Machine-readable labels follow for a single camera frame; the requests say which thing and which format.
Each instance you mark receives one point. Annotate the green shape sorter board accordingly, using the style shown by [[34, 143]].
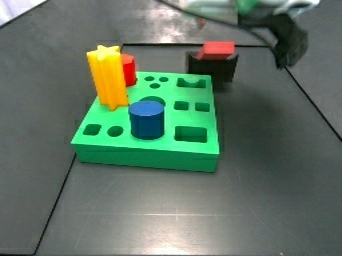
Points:
[[189, 146]]

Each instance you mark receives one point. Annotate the yellow star prism block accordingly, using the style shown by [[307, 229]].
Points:
[[106, 66]]

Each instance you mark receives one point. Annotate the red double-square U block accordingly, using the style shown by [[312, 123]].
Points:
[[217, 50]]

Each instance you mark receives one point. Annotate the black curved holder stand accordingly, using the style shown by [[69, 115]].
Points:
[[220, 69]]

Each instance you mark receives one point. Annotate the robot arm with black sleeve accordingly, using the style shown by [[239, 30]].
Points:
[[268, 19]]

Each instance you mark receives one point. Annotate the blue cylinder block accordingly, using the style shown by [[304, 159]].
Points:
[[148, 120]]

